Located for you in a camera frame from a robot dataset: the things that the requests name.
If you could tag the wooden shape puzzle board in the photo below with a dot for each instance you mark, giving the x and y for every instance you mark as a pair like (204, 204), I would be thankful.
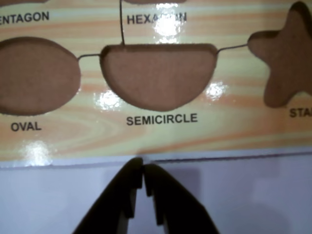
(158, 139)

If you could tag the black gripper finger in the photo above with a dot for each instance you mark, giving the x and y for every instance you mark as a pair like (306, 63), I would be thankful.
(117, 195)
(175, 209)

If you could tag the white paper table cover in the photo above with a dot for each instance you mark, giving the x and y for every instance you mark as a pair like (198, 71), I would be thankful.
(48, 200)

